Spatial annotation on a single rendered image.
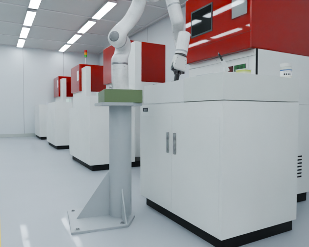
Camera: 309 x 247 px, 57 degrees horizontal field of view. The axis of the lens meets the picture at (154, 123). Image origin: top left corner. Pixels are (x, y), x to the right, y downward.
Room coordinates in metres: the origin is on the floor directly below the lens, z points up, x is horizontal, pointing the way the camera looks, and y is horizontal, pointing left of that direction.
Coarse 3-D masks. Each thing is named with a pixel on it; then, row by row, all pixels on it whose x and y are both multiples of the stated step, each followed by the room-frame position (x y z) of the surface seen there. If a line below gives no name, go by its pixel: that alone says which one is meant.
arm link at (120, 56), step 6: (126, 36) 2.02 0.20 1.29; (126, 42) 2.02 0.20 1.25; (120, 48) 2.04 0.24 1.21; (126, 48) 2.07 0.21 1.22; (114, 54) 2.06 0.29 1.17; (120, 54) 2.00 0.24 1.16; (126, 54) 2.04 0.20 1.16; (114, 60) 1.99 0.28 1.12; (120, 60) 1.99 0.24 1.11; (126, 60) 2.01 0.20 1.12
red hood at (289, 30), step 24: (192, 0) 2.65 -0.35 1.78; (216, 0) 2.37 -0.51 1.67; (240, 0) 2.13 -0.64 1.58; (264, 0) 2.11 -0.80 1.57; (288, 0) 2.24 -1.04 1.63; (192, 24) 2.64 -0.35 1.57; (216, 24) 2.36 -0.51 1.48; (240, 24) 2.13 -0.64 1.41; (264, 24) 2.11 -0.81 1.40; (288, 24) 2.24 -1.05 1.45; (192, 48) 2.65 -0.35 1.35; (216, 48) 2.36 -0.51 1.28; (240, 48) 2.13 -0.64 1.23; (264, 48) 2.11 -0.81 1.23; (288, 48) 2.25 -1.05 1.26
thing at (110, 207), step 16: (112, 112) 1.97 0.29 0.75; (128, 112) 1.99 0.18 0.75; (112, 128) 1.97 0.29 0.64; (128, 128) 1.99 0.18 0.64; (112, 144) 1.97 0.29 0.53; (128, 144) 1.99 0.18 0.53; (112, 160) 1.98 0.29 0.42; (128, 160) 1.99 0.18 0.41; (112, 176) 1.98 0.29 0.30; (128, 176) 1.99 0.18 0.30; (96, 192) 1.98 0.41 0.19; (112, 192) 1.98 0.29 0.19; (128, 192) 1.99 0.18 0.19; (80, 208) 2.15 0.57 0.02; (96, 208) 1.98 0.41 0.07; (112, 208) 1.98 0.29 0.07; (128, 208) 1.99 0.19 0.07; (80, 224) 1.84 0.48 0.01; (96, 224) 1.84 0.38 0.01; (112, 224) 1.84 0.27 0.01; (128, 224) 1.84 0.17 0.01
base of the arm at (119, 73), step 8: (120, 64) 1.99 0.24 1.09; (112, 72) 2.01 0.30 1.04; (120, 72) 1.98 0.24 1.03; (128, 72) 2.04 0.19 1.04; (112, 80) 2.01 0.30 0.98; (120, 80) 1.98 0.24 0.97; (128, 80) 2.04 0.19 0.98; (112, 88) 2.01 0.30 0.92; (120, 88) 1.95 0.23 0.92; (128, 88) 2.03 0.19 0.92
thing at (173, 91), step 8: (144, 88) 2.24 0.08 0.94; (152, 88) 2.13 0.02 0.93; (160, 88) 2.02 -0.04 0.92; (168, 88) 1.93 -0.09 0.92; (176, 88) 1.84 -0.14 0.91; (144, 96) 2.24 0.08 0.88; (152, 96) 2.13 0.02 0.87; (160, 96) 2.02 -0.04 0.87; (168, 96) 1.93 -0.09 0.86; (176, 96) 1.84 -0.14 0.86
